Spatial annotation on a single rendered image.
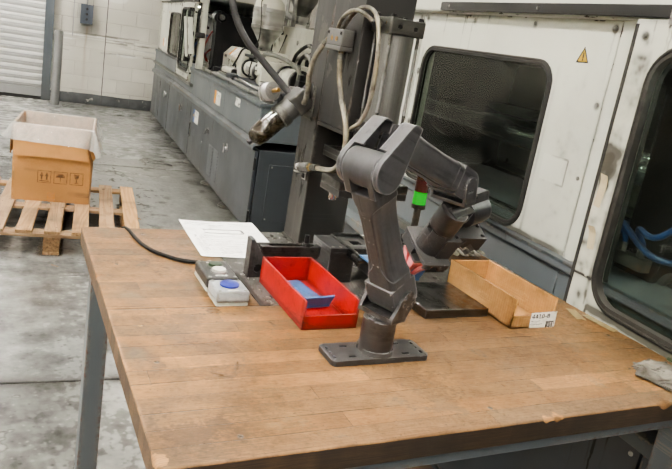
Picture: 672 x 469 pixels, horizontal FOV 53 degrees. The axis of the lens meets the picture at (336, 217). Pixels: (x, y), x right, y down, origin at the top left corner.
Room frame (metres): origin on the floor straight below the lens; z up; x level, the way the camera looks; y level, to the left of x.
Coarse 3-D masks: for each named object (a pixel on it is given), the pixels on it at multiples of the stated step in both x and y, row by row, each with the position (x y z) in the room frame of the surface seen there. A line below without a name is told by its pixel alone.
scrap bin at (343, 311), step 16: (272, 272) 1.35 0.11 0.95; (288, 272) 1.44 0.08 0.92; (304, 272) 1.46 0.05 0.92; (320, 272) 1.41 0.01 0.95; (272, 288) 1.34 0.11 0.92; (288, 288) 1.27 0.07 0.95; (320, 288) 1.40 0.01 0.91; (336, 288) 1.33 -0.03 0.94; (288, 304) 1.26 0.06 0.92; (304, 304) 1.20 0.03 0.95; (336, 304) 1.32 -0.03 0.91; (352, 304) 1.27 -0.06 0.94; (304, 320) 1.19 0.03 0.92; (320, 320) 1.21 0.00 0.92; (336, 320) 1.23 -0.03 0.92; (352, 320) 1.24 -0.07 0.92
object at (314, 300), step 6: (294, 282) 1.42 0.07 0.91; (300, 282) 1.43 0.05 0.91; (300, 288) 1.39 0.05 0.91; (306, 288) 1.40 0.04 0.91; (306, 294) 1.36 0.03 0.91; (312, 294) 1.37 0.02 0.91; (312, 300) 1.29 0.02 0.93; (318, 300) 1.30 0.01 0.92; (324, 300) 1.31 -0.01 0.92; (330, 300) 1.32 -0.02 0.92; (312, 306) 1.30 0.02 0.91; (318, 306) 1.31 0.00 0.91; (324, 306) 1.32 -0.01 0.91
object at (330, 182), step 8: (328, 152) 1.70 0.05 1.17; (336, 152) 1.66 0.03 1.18; (336, 160) 1.65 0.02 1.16; (328, 176) 1.53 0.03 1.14; (336, 176) 1.54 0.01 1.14; (320, 184) 1.56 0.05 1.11; (328, 184) 1.53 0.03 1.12; (336, 184) 1.49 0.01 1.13; (400, 184) 1.57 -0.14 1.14; (336, 192) 1.49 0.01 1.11; (344, 192) 1.48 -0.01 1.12; (400, 192) 1.55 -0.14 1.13; (400, 200) 1.55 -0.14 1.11
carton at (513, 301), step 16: (464, 272) 1.56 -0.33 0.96; (480, 272) 1.65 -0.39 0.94; (496, 272) 1.63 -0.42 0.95; (464, 288) 1.54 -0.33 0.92; (480, 288) 1.50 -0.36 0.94; (496, 288) 1.45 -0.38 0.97; (512, 288) 1.57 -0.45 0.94; (528, 288) 1.52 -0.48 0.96; (496, 304) 1.44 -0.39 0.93; (512, 304) 1.40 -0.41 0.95; (528, 304) 1.51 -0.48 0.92; (544, 304) 1.47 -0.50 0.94; (512, 320) 1.39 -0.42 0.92; (528, 320) 1.41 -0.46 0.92; (544, 320) 1.43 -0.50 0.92
